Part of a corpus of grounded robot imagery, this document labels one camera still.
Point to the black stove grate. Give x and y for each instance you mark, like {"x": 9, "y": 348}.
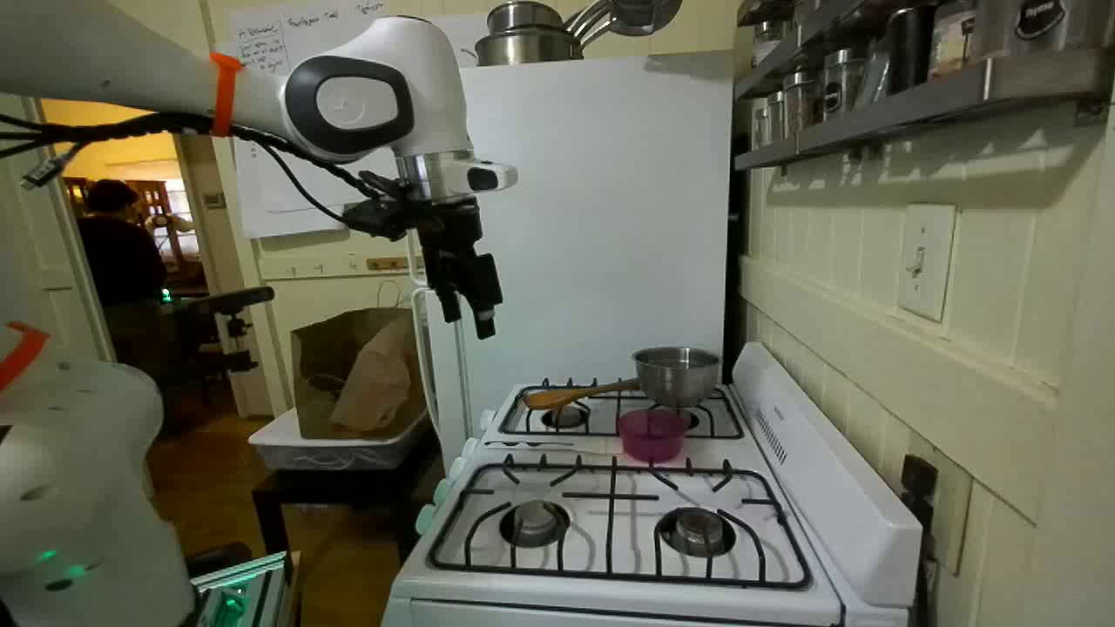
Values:
{"x": 609, "y": 511}
{"x": 615, "y": 408}

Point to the metal wall spice rack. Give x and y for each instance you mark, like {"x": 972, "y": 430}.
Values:
{"x": 928, "y": 107}

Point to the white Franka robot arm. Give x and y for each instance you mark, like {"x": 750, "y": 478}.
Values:
{"x": 384, "y": 58}

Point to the white refrigerator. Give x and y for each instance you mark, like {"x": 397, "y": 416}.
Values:
{"x": 604, "y": 230}

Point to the white wall board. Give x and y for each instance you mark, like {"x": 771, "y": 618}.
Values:
{"x": 278, "y": 197}

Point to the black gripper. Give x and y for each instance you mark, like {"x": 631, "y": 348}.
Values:
{"x": 453, "y": 250}

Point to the control box with green lights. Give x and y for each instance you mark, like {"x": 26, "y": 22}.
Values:
{"x": 238, "y": 598}

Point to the white plastic bin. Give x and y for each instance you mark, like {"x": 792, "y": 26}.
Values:
{"x": 335, "y": 452}

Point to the black wall outlet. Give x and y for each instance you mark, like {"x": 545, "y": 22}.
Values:
{"x": 921, "y": 489}

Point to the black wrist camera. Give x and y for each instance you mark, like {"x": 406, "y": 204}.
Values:
{"x": 384, "y": 213}

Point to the dark spice jar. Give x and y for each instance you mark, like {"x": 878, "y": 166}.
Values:
{"x": 907, "y": 55}

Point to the stainless steel pan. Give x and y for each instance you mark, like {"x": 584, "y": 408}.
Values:
{"x": 631, "y": 17}

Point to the black camera on stand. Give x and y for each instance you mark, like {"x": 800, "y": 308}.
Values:
{"x": 227, "y": 300}

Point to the brown paper bag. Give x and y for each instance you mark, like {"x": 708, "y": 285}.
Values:
{"x": 354, "y": 379}

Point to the white light switch plate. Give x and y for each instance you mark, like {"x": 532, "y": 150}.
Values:
{"x": 924, "y": 265}

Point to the wooden spoon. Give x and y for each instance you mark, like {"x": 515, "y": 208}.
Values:
{"x": 562, "y": 397}

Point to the white gas stove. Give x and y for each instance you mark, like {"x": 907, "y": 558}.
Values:
{"x": 650, "y": 579}

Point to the pink cup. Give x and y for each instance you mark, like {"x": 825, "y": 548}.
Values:
{"x": 652, "y": 439}

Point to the black low table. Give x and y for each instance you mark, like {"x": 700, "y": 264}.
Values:
{"x": 335, "y": 489}

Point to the person in dark clothes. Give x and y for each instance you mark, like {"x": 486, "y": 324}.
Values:
{"x": 115, "y": 265}

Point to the round stove burner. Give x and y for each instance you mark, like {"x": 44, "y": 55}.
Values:
{"x": 693, "y": 531}
{"x": 533, "y": 524}
{"x": 564, "y": 416}

